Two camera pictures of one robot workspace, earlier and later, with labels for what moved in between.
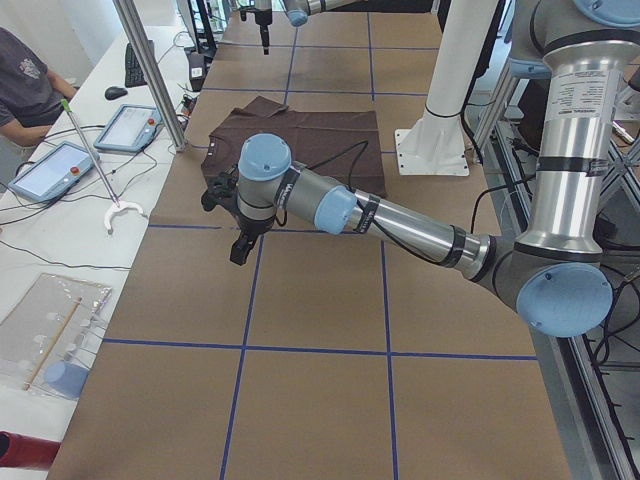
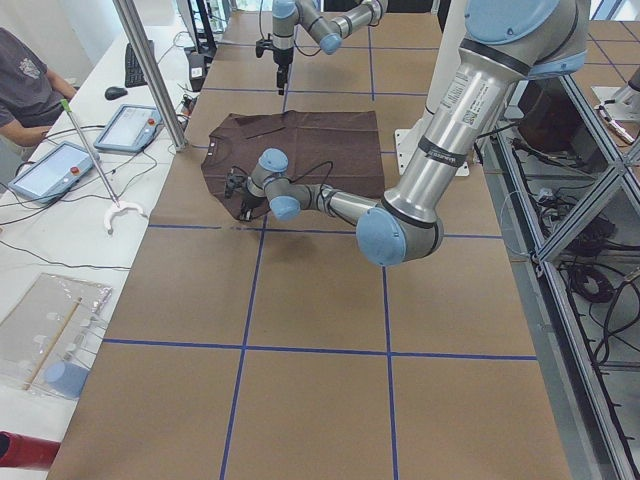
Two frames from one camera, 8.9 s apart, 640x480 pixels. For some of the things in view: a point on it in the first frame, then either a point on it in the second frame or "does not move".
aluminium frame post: [145, 51] does not move
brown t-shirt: [343, 145] does not move
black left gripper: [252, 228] -> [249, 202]
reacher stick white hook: [118, 205] does not move
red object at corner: [23, 451] does not move
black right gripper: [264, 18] -> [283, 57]
